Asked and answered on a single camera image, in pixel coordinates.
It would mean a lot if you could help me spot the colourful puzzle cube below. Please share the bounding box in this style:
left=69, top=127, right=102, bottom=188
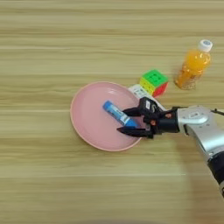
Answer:
left=138, top=68, right=170, bottom=98

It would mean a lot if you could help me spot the white remote control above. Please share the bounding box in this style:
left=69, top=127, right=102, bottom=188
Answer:
left=128, top=83, right=168, bottom=112

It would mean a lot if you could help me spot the pink round plate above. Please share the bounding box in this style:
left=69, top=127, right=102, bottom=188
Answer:
left=69, top=80, right=145, bottom=152

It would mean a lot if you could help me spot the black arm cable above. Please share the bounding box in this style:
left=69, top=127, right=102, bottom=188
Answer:
left=211, top=108, right=224, bottom=116

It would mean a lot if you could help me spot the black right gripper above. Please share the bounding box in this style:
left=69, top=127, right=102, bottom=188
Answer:
left=116, top=106, right=179, bottom=140

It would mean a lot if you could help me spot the orange juice bottle white cap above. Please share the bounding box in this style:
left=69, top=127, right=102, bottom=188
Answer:
left=173, top=38, right=214, bottom=91

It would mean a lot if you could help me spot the small black box white label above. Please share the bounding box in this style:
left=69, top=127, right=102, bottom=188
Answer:
left=137, top=96, right=161, bottom=117

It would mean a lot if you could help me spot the blue glue stick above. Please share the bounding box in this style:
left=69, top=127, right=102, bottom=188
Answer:
left=101, top=100, right=138, bottom=129

